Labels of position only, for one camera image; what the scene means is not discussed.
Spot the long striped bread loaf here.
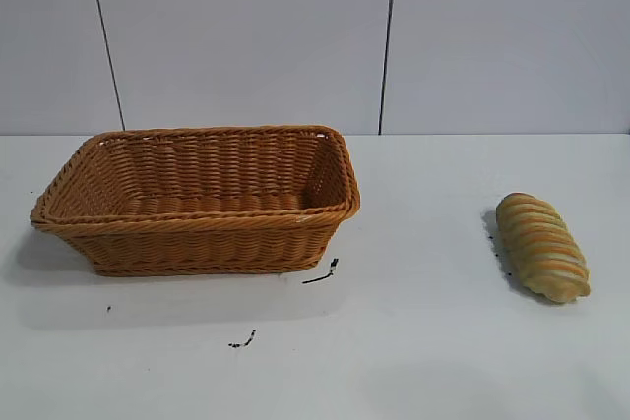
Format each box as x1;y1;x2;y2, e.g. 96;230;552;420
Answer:
494;192;592;304

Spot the brown woven wicker basket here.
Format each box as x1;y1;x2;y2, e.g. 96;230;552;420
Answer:
30;124;362;277

